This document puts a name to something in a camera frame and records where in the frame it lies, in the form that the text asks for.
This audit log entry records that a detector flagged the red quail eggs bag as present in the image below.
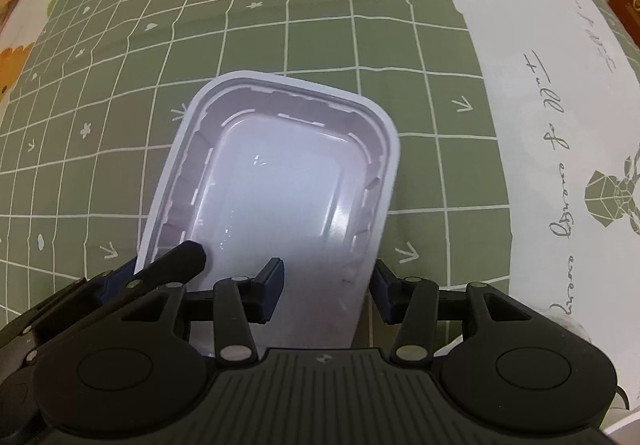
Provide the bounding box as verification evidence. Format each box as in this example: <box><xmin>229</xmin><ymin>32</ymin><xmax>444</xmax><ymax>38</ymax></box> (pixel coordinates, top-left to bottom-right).
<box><xmin>608</xmin><ymin>0</ymin><xmax>640</xmax><ymax>46</ymax></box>

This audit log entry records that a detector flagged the green grid tablecloth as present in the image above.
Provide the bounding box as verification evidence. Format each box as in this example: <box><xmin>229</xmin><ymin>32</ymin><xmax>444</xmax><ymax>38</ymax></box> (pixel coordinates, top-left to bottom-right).
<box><xmin>0</xmin><ymin>0</ymin><xmax>640</xmax><ymax>426</ymax></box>

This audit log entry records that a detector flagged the rectangular red white plastic tray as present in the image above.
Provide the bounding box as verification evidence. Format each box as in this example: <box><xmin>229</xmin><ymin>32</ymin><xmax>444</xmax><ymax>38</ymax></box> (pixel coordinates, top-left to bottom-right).
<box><xmin>137</xmin><ymin>70</ymin><xmax>400</xmax><ymax>350</ymax></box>

